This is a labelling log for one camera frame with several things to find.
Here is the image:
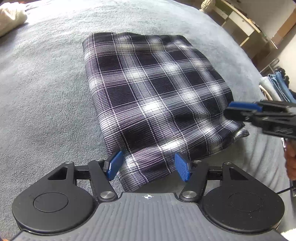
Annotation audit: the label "folded white fleece garment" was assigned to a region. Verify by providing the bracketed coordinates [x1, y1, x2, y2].
[0, 2, 28, 37]

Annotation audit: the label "white pinecone ornament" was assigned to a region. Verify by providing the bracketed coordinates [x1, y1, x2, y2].
[200, 0, 216, 13]

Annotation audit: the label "light wooden desk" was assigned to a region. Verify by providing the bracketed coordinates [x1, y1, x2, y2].
[213, 1, 277, 59]

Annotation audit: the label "black white plaid pants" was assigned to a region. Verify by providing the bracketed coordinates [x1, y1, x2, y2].
[82, 33, 249, 191]

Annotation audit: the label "folded grey garment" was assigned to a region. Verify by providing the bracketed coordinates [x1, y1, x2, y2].
[259, 76, 281, 101]

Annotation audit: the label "person right hand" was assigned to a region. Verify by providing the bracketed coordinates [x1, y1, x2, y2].
[285, 141, 296, 181]

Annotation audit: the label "wooden plank on floor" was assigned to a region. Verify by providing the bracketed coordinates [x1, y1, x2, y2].
[271, 9, 296, 48]

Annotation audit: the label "grey bed blanket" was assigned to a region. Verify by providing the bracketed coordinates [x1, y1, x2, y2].
[0, 0, 292, 239]

